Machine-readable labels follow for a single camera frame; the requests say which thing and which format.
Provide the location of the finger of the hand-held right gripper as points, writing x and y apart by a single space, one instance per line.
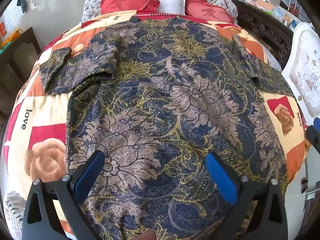
314 137

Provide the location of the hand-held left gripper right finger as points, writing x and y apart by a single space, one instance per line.
221 177

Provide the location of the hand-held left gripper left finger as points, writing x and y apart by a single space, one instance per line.
91 175

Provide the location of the navy floral print shirt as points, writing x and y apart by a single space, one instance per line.
160 105

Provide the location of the white upholstered chair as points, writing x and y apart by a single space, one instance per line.
307 62

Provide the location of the printed rose blanket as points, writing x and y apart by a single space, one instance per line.
45 115

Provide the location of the grey lace cloth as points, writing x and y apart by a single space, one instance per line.
15 210

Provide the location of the white floral bed sheet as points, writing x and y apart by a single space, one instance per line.
273 60

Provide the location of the dark carved wooden headboard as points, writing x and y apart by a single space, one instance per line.
262 27

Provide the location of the row of colourful packets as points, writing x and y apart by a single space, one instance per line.
275 10

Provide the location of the dark wooden nightstand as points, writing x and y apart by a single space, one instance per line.
20 55

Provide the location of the orange yellow bag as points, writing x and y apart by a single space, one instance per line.
11 38

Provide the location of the red heart pillow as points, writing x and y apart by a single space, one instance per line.
127 2
207 11

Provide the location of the white pillow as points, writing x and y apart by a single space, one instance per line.
172 2

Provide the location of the dark hanging cloth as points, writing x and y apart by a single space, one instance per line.
21 2

